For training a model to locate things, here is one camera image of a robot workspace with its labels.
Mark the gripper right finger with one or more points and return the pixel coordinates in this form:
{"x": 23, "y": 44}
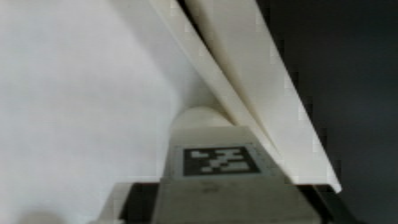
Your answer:
{"x": 329, "y": 205}

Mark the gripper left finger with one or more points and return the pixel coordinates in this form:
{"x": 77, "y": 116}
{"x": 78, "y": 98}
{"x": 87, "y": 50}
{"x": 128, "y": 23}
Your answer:
{"x": 130, "y": 204}

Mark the white square table top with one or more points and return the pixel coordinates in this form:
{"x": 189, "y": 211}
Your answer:
{"x": 96, "y": 84}

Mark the white U-shaped fence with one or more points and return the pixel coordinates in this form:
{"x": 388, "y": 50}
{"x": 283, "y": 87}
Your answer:
{"x": 237, "y": 37}

